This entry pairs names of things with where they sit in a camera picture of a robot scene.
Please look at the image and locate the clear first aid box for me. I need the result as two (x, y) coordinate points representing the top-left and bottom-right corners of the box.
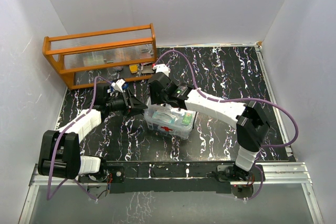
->
(143, 104), (197, 141)

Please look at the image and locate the clear divider tray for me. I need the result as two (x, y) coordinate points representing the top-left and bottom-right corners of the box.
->
(147, 109), (196, 127)

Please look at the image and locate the cardboard box on shelf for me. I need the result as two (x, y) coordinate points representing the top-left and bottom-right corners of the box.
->
(139, 62), (154, 74)

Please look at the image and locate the green small packet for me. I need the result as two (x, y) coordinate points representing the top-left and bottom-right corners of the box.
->
(182, 113), (193, 125)

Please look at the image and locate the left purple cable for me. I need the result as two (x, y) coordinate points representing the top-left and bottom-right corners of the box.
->
(46, 76), (116, 201)

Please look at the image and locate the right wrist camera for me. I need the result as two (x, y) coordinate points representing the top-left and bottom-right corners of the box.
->
(152, 64), (170, 77)

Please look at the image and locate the white teal ointment tube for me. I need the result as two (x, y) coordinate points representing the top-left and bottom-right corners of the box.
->
(152, 111), (176, 123)

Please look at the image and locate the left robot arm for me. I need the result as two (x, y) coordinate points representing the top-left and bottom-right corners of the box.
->
(37, 83), (148, 182)

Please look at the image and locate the purple cable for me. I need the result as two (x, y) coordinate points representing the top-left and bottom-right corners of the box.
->
(46, 76), (116, 201)
(153, 50), (300, 200)

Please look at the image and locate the yellow item on shelf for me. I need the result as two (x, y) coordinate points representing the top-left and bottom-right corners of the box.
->
(129, 65), (138, 74)

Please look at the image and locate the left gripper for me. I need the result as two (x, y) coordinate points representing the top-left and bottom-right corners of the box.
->
(106, 89), (148, 117)

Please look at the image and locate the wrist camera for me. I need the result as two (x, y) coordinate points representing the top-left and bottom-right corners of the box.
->
(110, 78), (127, 93)
(152, 64), (170, 77)

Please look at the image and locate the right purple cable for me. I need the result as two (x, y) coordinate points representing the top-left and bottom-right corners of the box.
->
(153, 50), (300, 200)

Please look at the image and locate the orange wooden shelf rack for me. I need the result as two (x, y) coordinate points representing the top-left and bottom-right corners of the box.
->
(42, 24), (158, 90)

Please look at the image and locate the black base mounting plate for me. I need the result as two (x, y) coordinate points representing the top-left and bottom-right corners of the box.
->
(105, 161), (265, 194)

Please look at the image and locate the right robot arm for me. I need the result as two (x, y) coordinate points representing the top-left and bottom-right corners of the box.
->
(148, 72), (270, 180)

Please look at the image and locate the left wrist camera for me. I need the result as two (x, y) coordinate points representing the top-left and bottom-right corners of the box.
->
(110, 78), (127, 93)

